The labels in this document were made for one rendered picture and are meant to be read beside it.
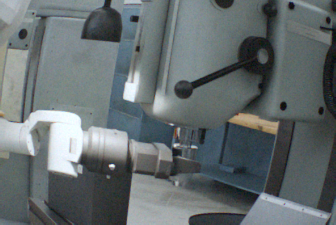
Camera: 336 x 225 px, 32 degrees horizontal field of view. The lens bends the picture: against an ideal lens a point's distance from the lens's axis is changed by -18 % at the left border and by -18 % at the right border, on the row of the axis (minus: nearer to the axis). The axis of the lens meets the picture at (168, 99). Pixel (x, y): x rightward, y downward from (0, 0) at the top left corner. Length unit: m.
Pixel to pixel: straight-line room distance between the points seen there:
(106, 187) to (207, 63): 0.52
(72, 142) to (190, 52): 0.27
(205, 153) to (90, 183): 6.98
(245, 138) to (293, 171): 6.32
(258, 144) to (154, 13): 6.51
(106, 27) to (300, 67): 0.40
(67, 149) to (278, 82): 0.41
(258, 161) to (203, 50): 6.51
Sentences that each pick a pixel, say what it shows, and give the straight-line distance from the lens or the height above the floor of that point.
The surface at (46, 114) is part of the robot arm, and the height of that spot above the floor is 1.29.
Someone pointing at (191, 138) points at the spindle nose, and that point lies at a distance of 1.27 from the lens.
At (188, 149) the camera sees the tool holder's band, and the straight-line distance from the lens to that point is 1.27.
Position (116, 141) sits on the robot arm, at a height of 1.26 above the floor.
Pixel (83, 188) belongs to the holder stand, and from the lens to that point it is 1.60.
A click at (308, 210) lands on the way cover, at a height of 1.12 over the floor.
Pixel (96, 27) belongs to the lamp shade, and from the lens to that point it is 1.12.
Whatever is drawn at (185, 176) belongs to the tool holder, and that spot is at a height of 1.21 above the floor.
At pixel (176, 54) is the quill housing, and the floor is 1.43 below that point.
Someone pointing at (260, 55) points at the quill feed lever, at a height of 1.46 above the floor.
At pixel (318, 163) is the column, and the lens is 1.50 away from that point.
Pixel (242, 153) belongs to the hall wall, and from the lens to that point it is 7.91.
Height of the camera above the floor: 1.44
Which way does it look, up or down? 4 degrees down
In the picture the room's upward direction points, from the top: 9 degrees clockwise
